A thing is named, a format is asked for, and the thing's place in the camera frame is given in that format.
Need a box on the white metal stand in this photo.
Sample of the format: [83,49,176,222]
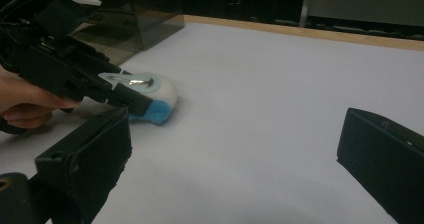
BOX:
[299,0,424,28]

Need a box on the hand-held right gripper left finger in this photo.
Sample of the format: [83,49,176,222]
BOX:
[34,107,133,224]

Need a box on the white and blue fluffy hair clip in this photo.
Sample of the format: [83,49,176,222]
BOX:
[98,71,179,126]

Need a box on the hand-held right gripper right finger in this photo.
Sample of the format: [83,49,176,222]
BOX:
[337,107,424,224]

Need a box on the smoky transparent drawer organizer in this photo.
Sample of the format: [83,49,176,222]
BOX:
[69,0,186,66]

